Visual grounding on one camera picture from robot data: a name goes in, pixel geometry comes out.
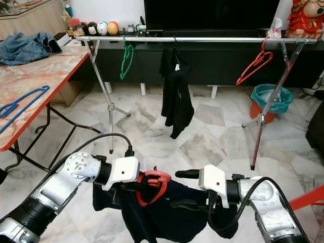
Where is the orange bin with teal bag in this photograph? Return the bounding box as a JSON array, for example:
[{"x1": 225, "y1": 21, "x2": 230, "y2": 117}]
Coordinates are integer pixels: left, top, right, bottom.
[{"x1": 250, "y1": 84, "x2": 293, "y2": 124}]

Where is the blue plastic hanger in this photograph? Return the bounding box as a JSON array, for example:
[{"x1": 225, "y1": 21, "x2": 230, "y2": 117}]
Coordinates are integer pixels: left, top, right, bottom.
[{"x1": 0, "y1": 85, "x2": 50, "y2": 133}]

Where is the black t-shirt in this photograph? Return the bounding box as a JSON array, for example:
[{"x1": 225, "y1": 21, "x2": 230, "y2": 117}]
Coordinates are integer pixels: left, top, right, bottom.
[{"x1": 160, "y1": 48, "x2": 195, "y2": 139}]

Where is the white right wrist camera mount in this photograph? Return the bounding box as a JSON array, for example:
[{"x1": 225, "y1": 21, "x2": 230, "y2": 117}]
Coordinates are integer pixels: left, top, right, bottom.
[{"x1": 198, "y1": 165, "x2": 228, "y2": 208}]

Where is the navy blue garment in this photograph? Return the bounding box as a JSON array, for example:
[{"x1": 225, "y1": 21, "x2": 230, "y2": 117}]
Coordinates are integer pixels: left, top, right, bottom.
[{"x1": 93, "y1": 177, "x2": 238, "y2": 243}]

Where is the blue denim jacket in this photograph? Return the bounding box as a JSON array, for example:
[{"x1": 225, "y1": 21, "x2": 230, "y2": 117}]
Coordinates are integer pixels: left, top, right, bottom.
[{"x1": 0, "y1": 30, "x2": 65, "y2": 66}]

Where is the black television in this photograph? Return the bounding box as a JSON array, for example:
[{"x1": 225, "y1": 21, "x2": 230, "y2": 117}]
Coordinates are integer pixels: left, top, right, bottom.
[{"x1": 143, "y1": 0, "x2": 281, "y2": 31}]

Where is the silver metal clothes rack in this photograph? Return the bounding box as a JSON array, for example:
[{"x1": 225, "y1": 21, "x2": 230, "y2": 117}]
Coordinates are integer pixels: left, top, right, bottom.
[{"x1": 74, "y1": 34, "x2": 309, "y2": 171}]

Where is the red plastic hanger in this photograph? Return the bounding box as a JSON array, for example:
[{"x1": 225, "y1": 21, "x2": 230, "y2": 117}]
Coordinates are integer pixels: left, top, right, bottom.
[
  {"x1": 236, "y1": 36, "x2": 274, "y2": 86},
  {"x1": 135, "y1": 170, "x2": 172, "y2": 207}
]

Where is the green plastic hanger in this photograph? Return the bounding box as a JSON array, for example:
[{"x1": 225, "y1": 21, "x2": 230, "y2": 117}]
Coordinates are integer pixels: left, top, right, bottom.
[{"x1": 120, "y1": 38, "x2": 135, "y2": 80}]

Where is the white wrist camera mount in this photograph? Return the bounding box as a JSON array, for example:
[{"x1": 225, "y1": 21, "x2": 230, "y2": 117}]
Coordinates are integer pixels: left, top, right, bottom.
[
  {"x1": 104, "y1": 156, "x2": 141, "y2": 191},
  {"x1": 198, "y1": 165, "x2": 228, "y2": 208}
]

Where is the white green mug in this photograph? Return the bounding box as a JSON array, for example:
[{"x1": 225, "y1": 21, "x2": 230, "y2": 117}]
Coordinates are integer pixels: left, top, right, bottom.
[{"x1": 134, "y1": 17, "x2": 148, "y2": 34}]

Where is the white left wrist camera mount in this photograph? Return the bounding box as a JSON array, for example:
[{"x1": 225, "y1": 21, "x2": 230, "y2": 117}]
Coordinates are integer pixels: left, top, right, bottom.
[{"x1": 104, "y1": 156, "x2": 141, "y2": 191}]

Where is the red plastic stool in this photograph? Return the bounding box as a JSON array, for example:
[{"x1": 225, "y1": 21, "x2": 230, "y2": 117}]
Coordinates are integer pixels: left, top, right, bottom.
[{"x1": 289, "y1": 185, "x2": 324, "y2": 212}]

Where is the white tissue box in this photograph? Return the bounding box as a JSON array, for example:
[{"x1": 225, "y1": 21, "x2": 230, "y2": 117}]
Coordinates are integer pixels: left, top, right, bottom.
[{"x1": 268, "y1": 18, "x2": 284, "y2": 37}]

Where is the white round doll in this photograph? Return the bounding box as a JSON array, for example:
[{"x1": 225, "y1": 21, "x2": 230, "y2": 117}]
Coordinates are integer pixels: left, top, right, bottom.
[{"x1": 97, "y1": 21, "x2": 109, "y2": 35}]

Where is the marble-top folding table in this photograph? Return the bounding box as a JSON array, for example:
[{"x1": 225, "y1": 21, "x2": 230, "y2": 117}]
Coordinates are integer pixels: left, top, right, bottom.
[{"x1": 0, "y1": 46, "x2": 102, "y2": 174}]

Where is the light wooden cabinet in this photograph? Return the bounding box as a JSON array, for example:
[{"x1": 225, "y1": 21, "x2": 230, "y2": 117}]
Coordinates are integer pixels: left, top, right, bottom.
[{"x1": 0, "y1": 0, "x2": 66, "y2": 42}]

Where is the black TV console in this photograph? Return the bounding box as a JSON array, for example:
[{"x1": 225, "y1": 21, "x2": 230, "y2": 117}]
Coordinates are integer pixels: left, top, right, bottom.
[{"x1": 68, "y1": 29, "x2": 324, "y2": 89}]

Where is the red costumed doll figurine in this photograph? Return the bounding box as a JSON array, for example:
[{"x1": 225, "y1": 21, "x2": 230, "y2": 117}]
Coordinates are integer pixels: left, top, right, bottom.
[{"x1": 286, "y1": 0, "x2": 324, "y2": 39}]

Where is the black garment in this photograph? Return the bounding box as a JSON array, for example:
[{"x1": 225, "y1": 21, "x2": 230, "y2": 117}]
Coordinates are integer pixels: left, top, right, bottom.
[{"x1": 0, "y1": 167, "x2": 9, "y2": 185}]

